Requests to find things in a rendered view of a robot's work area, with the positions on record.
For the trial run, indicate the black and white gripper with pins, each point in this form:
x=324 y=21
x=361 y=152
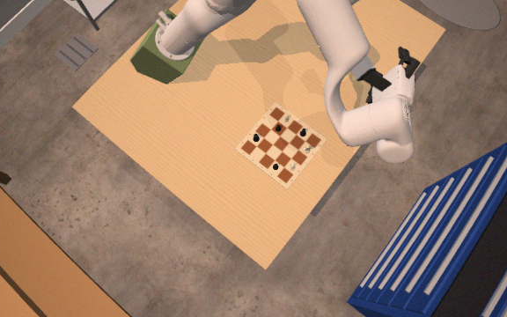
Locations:
x=403 y=85

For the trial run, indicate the brown and cream chessboard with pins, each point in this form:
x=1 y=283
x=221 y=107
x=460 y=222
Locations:
x=284 y=147

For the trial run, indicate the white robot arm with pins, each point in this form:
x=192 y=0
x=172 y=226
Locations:
x=341 y=39

